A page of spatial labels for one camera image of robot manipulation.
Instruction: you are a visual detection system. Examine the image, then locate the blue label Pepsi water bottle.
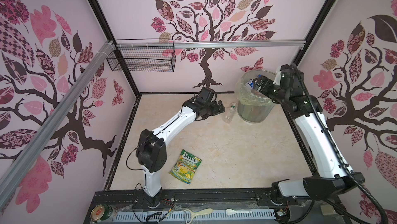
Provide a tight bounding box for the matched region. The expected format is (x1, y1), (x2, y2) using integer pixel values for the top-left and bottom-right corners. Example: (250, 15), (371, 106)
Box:
(245, 75), (262, 90)

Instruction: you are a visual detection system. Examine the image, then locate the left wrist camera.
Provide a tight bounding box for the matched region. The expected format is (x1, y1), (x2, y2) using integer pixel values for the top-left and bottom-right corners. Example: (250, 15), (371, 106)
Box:
(197, 87), (216, 104)

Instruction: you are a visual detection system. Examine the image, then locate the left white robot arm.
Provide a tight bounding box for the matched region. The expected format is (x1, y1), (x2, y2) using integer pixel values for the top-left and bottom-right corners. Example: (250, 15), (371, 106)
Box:
(135, 97), (225, 198)

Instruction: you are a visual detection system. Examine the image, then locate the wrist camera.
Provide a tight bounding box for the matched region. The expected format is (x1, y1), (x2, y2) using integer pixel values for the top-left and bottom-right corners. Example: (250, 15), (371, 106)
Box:
(273, 64), (304, 90)
(197, 87), (216, 104)

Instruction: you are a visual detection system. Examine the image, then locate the cream plastic peeler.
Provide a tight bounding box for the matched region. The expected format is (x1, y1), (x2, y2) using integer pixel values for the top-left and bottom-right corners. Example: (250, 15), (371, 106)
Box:
(183, 208), (214, 224)

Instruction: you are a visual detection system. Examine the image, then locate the aluminium wall rail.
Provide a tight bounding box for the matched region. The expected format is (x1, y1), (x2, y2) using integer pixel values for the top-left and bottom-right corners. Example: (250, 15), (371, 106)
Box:
(117, 40), (306, 49)

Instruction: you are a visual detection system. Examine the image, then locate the green label small bottle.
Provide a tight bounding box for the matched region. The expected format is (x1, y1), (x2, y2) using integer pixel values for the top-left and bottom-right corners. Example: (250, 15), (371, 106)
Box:
(224, 103), (237, 123)

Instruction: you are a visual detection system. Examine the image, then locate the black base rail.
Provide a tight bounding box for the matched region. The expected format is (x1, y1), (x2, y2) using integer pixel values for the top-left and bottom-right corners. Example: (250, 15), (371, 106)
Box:
(89, 186), (342, 209)

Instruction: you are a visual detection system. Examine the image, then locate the black wire wall basket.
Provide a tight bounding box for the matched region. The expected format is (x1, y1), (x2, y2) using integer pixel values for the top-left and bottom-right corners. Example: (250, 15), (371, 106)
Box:
(107, 38), (176, 73)

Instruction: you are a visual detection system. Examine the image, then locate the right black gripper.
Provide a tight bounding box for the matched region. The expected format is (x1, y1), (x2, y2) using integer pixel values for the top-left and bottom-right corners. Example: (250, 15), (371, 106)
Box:
(252, 75), (286, 106)

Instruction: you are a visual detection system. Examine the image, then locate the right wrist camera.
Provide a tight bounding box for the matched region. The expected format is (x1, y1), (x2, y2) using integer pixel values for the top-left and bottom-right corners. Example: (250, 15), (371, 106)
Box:
(273, 64), (304, 90)

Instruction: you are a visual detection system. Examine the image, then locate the green lined trash bin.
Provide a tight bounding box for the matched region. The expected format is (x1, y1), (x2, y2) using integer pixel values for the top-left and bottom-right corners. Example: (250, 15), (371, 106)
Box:
(235, 70), (276, 124)

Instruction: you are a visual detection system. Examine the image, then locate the white plastic spoon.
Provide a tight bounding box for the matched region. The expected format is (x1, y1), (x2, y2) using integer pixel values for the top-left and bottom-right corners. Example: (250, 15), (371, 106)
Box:
(225, 208), (253, 216)

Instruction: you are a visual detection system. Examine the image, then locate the white slotted cable duct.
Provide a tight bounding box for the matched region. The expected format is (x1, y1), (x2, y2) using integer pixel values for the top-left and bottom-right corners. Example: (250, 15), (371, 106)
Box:
(113, 209), (276, 224)

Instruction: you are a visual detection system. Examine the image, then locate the black corrugated cable conduit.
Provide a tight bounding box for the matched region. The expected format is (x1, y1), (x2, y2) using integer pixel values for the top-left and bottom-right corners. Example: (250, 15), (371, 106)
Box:
(289, 63), (389, 224)

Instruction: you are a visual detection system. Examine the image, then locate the Fox's candy bag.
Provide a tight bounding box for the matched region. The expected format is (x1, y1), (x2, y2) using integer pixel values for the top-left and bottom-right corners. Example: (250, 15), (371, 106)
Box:
(169, 150), (202, 185)

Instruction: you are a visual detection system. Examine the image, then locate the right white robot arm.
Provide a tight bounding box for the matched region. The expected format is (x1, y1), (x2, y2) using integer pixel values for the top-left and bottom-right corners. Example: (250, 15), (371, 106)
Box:
(253, 75), (365, 200)

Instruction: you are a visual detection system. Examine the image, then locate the green drink can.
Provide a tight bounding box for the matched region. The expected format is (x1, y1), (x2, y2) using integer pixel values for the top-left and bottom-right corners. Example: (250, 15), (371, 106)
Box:
(90, 204), (118, 223)

